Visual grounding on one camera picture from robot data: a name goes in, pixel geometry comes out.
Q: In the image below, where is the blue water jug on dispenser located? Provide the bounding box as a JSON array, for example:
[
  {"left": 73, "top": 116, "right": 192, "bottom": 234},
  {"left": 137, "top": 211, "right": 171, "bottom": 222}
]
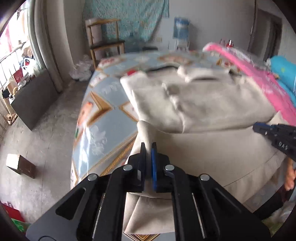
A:
[{"left": 173, "top": 17, "right": 190, "bottom": 41}]

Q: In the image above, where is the white cylinder bin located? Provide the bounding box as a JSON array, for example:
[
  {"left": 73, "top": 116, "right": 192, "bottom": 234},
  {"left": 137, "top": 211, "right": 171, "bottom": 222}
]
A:
[{"left": 85, "top": 18, "right": 102, "bottom": 46}]

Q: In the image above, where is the dark grey cabinet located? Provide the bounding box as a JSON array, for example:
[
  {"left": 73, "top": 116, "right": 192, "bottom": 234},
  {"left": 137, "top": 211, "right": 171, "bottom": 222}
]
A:
[{"left": 11, "top": 70, "right": 58, "bottom": 130}]

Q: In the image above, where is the grey curtain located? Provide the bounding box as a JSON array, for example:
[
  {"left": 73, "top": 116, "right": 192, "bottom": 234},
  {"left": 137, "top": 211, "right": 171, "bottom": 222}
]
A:
[{"left": 28, "top": 1, "right": 71, "bottom": 92}]

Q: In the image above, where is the metal balcony railing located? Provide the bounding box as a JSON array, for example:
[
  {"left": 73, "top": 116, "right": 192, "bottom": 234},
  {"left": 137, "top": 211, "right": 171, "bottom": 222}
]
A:
[{"left": 1, "top": 42, "right": 26, "bottom": 125}]

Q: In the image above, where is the white plastic bag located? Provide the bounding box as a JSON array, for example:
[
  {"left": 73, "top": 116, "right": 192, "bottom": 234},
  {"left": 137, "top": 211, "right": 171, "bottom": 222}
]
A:
[{"left": 69, "top": 55, "right": 95, "bottom": 81}]

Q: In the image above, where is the cream jacket with black trim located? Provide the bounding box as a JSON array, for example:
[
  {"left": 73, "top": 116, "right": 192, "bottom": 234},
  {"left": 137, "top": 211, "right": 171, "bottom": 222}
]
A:
[{"left": 120, "top": 64, "right": 287, "bottom": 235}]

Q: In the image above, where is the small cardboard box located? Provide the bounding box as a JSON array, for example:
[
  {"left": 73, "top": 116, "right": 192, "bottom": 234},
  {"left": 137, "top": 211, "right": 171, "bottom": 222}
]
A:
[{"left": 6, "top": 154, "right": 36, "bottom": 179}]

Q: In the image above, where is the pink floral blanket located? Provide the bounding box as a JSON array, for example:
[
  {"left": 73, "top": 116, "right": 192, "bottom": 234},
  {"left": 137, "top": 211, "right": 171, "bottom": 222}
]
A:
[{"left": 203, "top": 43, "right": 295, "bottom": 126}]

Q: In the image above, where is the blue pillow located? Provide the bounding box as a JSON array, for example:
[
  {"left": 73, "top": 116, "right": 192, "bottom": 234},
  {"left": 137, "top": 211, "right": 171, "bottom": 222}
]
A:
[{"left": 270, "top": 56, "right": 296, "bottom": 106}]

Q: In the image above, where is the teal floral wall cloth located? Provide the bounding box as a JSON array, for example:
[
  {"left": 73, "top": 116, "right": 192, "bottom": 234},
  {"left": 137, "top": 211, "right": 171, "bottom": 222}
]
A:
[{"left": 82, "top": 0, "right": 169, "bottom": 42}]

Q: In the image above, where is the person's right hand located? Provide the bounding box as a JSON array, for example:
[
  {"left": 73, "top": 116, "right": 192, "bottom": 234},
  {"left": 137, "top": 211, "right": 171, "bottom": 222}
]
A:
[{"left": 285, "top": 158, "right": 295, "bottom": 191}]

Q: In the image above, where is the white water dispenser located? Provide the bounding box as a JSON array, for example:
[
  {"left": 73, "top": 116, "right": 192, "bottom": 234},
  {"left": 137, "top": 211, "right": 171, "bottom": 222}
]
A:
[{"left": 175, "top": 39, "right": 190, "bottom": 51}]

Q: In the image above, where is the patterned blue bed sheet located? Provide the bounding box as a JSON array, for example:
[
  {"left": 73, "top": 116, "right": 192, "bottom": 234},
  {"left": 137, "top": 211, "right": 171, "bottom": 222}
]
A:
[{"left": 69, "top": 49, "right": 232, "bottom": 241}]

